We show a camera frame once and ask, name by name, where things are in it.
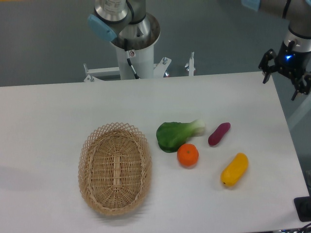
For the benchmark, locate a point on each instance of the black device at table edge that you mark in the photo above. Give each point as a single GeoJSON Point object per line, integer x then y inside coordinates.
{"type": "Point", "coordinates": [303, 208]}

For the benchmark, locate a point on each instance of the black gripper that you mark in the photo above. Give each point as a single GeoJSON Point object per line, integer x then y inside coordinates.
{"type": "Point", "coordinates": [291, 64]}

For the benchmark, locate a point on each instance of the oval woven wicker basket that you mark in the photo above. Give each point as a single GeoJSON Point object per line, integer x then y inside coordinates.
{"type": "Point", "coordinates": [115, 169]}

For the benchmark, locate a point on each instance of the white metal base frame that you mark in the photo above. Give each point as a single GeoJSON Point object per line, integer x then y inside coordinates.
{"type": "Point", "coordinates": [160, 70]}

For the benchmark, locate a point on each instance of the purple sweet potato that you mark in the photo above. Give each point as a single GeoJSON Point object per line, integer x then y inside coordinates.
{"type": "Point", "coordinates": [215, 138]}

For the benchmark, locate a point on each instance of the orange tangerine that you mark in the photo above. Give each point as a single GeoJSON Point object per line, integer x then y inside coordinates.
{"type": "Point", "coordinates": [187, 155]}

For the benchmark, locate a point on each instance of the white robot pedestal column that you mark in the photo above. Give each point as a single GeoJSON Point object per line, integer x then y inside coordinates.
{"type": "Point", "coordinates": [135, 45]}

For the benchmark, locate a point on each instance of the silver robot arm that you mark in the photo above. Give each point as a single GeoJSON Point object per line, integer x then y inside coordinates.
{"type": "Point", "coordinates": [110, 17]}

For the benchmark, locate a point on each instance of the green bok choy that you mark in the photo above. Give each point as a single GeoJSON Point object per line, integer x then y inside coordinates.
{"type": "Point", "coordinates": [172, 135]}

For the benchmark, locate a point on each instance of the yellow mango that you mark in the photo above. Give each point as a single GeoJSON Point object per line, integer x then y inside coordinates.
{"type": "Point", "coordinates": [235, 170]}

